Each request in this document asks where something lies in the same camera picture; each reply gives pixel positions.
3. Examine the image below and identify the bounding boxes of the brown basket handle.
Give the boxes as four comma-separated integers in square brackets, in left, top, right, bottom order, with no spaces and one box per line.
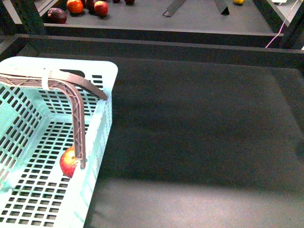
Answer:
[0,69,108,169]

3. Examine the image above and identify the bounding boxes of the light blue plastic basket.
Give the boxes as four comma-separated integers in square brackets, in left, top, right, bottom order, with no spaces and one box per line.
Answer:
[0,57,118,228]

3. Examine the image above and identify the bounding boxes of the red apple in group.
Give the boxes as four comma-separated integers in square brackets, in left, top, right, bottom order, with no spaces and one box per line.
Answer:
[94,1,108,17]

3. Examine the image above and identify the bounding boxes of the dark red apple front left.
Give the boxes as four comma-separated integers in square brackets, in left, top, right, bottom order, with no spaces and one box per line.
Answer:
[47,8,67,24]

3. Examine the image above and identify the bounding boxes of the black lower display tray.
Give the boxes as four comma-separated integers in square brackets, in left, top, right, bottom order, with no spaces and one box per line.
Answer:
[0,35,304,228]

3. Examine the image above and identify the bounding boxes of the black display tray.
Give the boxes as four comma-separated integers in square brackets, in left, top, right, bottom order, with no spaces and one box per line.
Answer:
[37,0,286,48]
[0,35,304,228]

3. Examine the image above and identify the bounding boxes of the black upper display tray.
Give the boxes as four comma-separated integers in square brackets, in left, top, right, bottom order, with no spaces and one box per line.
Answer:
[37,0,286,48]

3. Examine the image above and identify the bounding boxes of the flat black divider strip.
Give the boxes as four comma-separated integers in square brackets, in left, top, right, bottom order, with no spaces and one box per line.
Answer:
[162,0,185,17]

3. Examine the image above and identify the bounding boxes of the black triangular divider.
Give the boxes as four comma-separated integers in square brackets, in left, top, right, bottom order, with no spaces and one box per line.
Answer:
[214,0,229,16]

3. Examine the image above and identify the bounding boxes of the dark plum fruit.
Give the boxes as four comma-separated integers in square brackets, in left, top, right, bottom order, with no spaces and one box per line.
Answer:
[85,0,98,14]

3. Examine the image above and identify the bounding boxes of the orange red fruit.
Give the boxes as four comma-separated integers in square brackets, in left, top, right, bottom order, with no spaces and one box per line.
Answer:
[66,0,84,14]

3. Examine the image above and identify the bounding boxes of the yellow lemon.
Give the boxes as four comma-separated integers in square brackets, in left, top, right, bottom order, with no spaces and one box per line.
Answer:
[233,0,244,5]

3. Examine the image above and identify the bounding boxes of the black metal rack post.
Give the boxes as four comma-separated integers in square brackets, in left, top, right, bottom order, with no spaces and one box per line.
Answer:
[281,3,304,50]

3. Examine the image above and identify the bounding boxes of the pink cable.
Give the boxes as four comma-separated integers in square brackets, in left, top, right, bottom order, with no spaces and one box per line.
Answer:
[265,0,300,48]

